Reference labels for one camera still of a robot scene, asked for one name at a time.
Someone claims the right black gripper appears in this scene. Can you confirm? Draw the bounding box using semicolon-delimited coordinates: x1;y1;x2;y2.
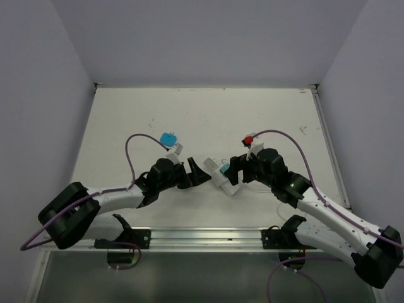
224;153;275;188

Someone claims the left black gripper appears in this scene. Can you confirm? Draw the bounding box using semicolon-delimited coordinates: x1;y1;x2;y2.
157;157;210;191

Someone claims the white power strip socket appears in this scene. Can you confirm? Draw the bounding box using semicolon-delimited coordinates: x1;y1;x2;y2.
203;158;241;196

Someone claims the blue plug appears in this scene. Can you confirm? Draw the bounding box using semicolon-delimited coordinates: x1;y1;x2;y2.
160;133;177;149

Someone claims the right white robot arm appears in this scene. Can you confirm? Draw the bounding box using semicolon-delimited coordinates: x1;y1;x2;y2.
225;148;403;289

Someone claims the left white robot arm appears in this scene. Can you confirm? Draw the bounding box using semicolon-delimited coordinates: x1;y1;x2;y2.
38;158;211;249

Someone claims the teal plug adapter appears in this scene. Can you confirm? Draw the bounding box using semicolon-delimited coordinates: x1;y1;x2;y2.
220;159;230;176

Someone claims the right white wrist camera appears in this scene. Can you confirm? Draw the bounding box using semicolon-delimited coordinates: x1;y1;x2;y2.
242;134;264;160

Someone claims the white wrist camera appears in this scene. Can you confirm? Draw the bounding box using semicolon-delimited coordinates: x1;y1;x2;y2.
165;143;183;165
242;134;264;160

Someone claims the white thin cable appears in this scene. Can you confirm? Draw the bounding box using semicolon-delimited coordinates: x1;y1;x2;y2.
246;186;307;222

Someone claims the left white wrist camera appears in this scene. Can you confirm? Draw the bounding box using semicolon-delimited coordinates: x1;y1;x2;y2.
165;143;183;165

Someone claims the aluminium front rail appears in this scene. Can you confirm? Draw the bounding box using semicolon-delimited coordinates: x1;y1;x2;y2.
40;225;373;253

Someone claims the aluminium rail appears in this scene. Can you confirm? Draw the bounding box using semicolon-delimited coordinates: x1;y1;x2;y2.
40;225;373;253
309;84;352;211

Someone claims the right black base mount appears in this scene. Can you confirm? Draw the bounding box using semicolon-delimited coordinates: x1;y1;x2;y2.
260;225;315;250

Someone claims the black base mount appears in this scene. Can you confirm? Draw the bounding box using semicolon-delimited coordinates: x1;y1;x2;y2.
94;229;152;249
260;225;315;250

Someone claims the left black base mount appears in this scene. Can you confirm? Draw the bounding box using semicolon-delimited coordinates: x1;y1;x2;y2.
94;229;152;249

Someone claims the aluminium right side rail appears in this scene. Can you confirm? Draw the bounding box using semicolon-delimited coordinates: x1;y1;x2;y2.
309;84;352;211

